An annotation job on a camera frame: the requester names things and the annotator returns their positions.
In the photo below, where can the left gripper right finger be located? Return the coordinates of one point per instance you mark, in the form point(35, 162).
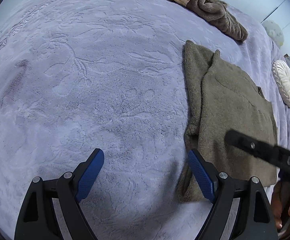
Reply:
point(254, 219)

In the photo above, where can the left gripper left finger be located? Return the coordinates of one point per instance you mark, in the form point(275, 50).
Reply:
point(37, 218)

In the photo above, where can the taupe knit sweater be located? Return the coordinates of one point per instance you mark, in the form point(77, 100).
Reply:
point(219, 96)

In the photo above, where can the round white pleated cushion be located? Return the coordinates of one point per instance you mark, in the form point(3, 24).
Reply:
point(281, 74)

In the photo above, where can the round pale plush toy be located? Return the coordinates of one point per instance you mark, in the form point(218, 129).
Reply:
point(274, 32)

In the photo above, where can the lavender embossed bed blanket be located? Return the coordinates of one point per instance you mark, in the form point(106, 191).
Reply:
point(76, 75)

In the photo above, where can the dark brown crumpled garment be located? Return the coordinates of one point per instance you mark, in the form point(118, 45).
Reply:
point(215, 13)

